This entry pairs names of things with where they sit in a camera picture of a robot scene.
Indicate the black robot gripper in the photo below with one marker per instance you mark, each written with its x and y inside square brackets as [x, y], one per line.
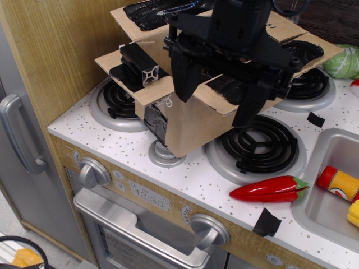
[235, 29]

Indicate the small cardboard box with flaps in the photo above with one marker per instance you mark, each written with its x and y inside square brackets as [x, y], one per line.
[206, 115]

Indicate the front right black stove burner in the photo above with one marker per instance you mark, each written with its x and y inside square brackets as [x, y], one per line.
[267, 148]

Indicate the black stove burner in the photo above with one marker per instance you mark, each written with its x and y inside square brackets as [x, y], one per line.
[312, 91]
[267, 148]
[114, 108]

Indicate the back right black stove burner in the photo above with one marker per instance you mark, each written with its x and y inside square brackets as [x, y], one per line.
[312, 91]

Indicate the small silver centre burner cap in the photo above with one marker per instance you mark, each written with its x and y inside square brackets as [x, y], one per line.
[162, 157]

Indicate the black aluminium extrusion bar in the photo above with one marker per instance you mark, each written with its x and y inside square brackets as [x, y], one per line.
[138, 64]

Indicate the black tape piece back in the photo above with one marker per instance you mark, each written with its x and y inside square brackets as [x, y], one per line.
[315, 119]

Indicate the black tape piece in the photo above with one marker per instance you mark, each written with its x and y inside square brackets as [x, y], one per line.
[315, 119]
[267, 224]

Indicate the back left black stove burner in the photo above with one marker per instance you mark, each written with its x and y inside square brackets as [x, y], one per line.
[114, 108]

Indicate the red toy chili pepper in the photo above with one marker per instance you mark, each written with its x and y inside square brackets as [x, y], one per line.
[279, 189]

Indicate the green toy cabbage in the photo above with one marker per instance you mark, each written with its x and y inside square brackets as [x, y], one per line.
[344, 64]

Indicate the red white toy food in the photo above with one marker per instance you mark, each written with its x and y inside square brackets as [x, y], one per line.
[354, 87]

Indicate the right silver oven knob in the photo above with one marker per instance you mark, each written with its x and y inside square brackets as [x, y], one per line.
[208, 231]

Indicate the silver oven knob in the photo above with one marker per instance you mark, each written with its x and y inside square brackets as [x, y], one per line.
[92, 173]
[208, 231]

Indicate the black tape piece front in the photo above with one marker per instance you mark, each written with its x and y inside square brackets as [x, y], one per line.
[267, 224]

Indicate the left silver oven knob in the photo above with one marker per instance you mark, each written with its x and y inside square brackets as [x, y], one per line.
[92, 173]

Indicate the red yellow toy bottle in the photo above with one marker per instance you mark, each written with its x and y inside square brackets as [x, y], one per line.
[339, 183]

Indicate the yellow toy pepper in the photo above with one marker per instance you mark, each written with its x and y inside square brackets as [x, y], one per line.
[353, 214]

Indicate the grey toy fridge door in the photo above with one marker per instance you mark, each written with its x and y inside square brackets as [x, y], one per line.
[29, 178]

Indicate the black rimmed bowl with orange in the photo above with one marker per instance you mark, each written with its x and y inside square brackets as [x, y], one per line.
[31, 257]

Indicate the silver oven door handle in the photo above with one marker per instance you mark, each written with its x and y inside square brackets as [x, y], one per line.
[120, 240]

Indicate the grey fridge door handle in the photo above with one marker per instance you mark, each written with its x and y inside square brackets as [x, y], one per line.
[9, 108]

